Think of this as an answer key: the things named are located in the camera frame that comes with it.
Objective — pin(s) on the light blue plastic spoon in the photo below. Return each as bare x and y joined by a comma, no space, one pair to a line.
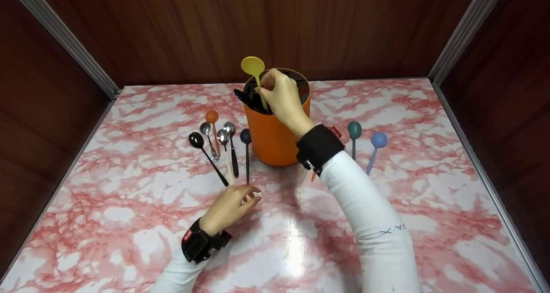
379,139

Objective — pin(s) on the person's left forearm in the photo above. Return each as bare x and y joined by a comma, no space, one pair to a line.
180,278

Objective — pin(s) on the person's left fingers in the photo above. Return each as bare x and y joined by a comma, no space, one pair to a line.
249,191

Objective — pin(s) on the person's left hand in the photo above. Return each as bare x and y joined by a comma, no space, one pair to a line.
225,209

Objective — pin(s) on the yellow plastic spoon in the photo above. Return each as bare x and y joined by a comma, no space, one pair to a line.
252,65

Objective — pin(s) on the dark blue plastic spoon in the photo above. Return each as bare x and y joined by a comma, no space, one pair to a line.
245,136

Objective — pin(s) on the glossy black long spoon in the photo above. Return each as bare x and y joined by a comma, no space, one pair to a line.
197,140

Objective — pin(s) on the orange cylindrical utensil holder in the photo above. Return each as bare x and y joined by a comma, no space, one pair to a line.
270,140

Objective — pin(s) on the person's left thumb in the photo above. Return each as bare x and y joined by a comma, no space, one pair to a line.
250,204

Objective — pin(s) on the person's right forearm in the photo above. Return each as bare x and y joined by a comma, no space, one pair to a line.
369,224

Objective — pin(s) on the black wrist band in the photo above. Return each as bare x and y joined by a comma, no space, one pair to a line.
199,242
319,148

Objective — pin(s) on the green plastic spoon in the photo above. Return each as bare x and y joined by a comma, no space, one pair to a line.
354,130

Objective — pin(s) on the orange plastic spoon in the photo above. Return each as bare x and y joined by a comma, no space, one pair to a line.
212,116

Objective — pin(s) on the black spoon with wide bowl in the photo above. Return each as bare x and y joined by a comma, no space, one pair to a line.
243,97

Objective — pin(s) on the person's right thumb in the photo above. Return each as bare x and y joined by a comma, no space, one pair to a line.
265,98

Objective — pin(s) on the person's right hand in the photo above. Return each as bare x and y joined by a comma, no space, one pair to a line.
285,102

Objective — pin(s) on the person's right index finger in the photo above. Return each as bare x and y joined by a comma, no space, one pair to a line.
270,78

